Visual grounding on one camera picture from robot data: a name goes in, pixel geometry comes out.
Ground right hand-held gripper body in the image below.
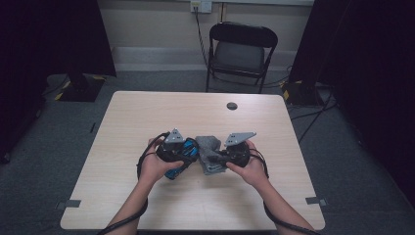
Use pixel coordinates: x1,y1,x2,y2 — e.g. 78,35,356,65
224,131,257,168

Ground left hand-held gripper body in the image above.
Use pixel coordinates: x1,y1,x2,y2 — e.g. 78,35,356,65
156,127,189,165

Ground grey towel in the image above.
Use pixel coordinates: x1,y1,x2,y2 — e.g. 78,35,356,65
195,135,229,176

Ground blue toy car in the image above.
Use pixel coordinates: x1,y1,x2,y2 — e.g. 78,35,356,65
164,138,201,181

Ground person's right hand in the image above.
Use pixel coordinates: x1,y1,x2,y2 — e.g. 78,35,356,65
226,140,270,191

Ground person's left hand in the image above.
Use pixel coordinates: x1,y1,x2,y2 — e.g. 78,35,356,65
138,138,186,187

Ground black stand base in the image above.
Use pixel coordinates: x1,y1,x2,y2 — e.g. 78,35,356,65
54,72,107,103
280,79,325,107

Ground black folding chair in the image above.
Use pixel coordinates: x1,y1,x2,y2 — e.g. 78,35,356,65
205,21,279,95

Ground grey tape strip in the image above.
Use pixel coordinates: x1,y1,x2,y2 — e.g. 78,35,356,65
304,196,328,208
56,199,82,211

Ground black curtain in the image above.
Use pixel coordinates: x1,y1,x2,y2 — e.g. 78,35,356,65
0,0,117,161
288,0,415,204

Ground right hand-held gripper cable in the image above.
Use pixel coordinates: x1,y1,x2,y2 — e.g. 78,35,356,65
249,147,323,235

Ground hand-held gripper cable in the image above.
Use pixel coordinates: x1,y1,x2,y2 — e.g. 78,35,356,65
249,147,323,235
97,131,171,235

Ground left hand-held gripper cable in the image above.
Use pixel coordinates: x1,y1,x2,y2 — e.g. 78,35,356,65
97,131,171,235

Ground black floor cables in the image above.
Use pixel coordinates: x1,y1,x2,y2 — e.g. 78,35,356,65
289,89,339,145

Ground black wall socket cable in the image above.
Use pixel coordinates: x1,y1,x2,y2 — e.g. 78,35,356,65
194,5,210,68

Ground white wall socket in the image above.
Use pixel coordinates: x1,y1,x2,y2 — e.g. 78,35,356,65
190,0,213,14

